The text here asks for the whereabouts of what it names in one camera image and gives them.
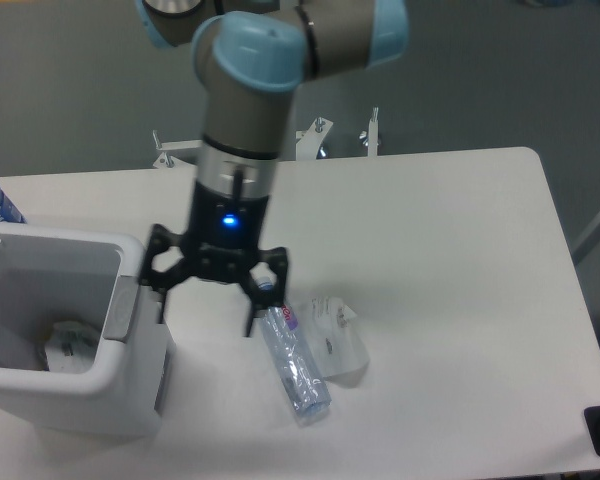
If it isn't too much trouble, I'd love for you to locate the clear plastic bag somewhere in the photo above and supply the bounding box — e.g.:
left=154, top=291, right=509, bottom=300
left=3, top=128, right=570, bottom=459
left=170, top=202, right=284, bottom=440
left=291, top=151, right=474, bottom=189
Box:
left=302, top=297, right=370, bottom=378

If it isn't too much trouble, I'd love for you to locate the crumpled trash inside can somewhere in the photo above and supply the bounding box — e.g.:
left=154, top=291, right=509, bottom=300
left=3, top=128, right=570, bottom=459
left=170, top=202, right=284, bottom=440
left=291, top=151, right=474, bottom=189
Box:
left=40, top=320, right=100, bottom=374

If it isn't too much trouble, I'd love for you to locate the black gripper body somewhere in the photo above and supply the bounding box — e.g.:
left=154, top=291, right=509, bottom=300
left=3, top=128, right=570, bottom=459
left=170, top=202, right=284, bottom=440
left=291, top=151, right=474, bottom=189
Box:
left=181, top=182, right=269, bottom=284

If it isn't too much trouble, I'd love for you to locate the clear plastic water bottle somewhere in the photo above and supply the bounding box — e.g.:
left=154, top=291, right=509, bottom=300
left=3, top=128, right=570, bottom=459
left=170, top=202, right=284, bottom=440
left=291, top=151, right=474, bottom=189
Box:
left=254, top=273, right=334, bottom=427

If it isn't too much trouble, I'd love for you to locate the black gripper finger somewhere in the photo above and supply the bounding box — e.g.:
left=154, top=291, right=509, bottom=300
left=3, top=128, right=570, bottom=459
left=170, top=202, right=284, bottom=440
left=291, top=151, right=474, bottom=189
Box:
left=138, top=224, right=193, bottom=324
left=238, top=247, right=290, bottom=337

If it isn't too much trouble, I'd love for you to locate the white push-button trash can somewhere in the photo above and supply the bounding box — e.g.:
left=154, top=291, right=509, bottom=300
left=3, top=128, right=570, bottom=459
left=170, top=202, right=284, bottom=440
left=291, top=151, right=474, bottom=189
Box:
left=0, top=222, right=175, bottom=436

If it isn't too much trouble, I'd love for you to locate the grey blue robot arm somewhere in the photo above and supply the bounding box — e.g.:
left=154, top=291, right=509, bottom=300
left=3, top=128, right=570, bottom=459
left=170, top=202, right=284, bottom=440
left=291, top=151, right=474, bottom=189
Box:
left=136, top=1, right=409, bottom=314

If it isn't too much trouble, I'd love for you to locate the white pedestal base frame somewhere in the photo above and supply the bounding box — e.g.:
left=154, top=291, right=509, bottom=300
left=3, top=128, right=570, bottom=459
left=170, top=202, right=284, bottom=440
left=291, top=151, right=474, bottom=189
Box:
left=152, top=106, right=382, bottom=169

